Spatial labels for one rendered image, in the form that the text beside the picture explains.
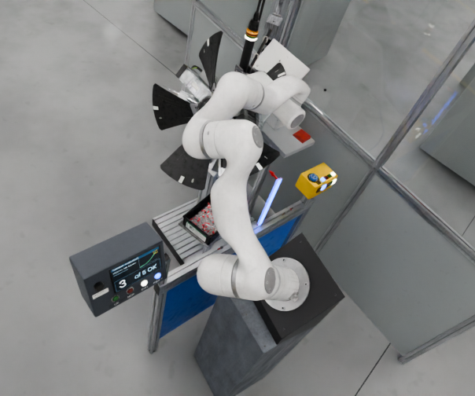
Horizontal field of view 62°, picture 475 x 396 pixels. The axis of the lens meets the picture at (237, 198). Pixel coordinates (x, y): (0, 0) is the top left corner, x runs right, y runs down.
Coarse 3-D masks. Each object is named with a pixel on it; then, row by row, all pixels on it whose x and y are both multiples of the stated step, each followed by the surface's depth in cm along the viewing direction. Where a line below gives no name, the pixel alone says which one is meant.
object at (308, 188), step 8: (312, 168) 185; (320, 168) 187; (328, 168) 188; (304, 176) 181; (320, 176) 183; (336, 176) 186; (296, 184) 187; (304, 184) 183; (312, 184) 179; (320, 184) 180; (304, 192) 185; (312, 192) 181; (320, 192) 188
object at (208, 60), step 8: (216, 32) 177; (216, 40) 176; (208, 48) 182; (216, 48) 175; (200, 56) 191; (208, 56) 181; (216, 56) 174; (208, 64) 181; (208, 72) 182; (208, 80) 184
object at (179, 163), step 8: (176, 152) 179; (184, 152) 179; (168, 160) 180; (176, 160) 180; (184, 160) 180; (192, 160) 180; (200, 160) 181; (208, 160) 182; (160, 168) 182; (168, 168) 181; (176, 168) 181; (184, 168) 181; (192, 168) 181; (200, 168) 182; (176, 176) 181; (184, 176) 181; (192, 176) 182; (200, 176) 182; (184, 184) 182; (192, 184) 182; (200, 184) 183
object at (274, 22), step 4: (268, 16) 199; (272, 16) 200; (276, 16) 200; (280, 16) 200; (268, 20) 196; (272, 20) 197; (276, 20) 198; (280, 20) 199; (268, 24) 196; (272, 24) 195; (276, 24) 195; (280, 24) 198; (264, 28) 198; (268, 28) 197; (272, 28) 197; (276, 28) 196; (264, 32) 199; (272, 32) 198; (276, 32) 198; (272, 36) 200; (276, 36) 201
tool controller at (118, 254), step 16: (144, 224) 130; (112, 240) 123; (128, 240) 124; (144, 240) 124; (160, 240) 125; (80, 256) 118; (96, 256) 118; (112, 256) 119; (128, 256) 119; (144, 256) 123; (160, 256) 128; (80, 272) 114; (96, 272) 114; (112, 272) 117; (128, 272) 122; (144, 272) 127; (160, 272) 133; (80, 288) 124; (96, 288) 115; (112, 288) 122; (144, 288) 131; (96, 304) 120; (112, 304) 125
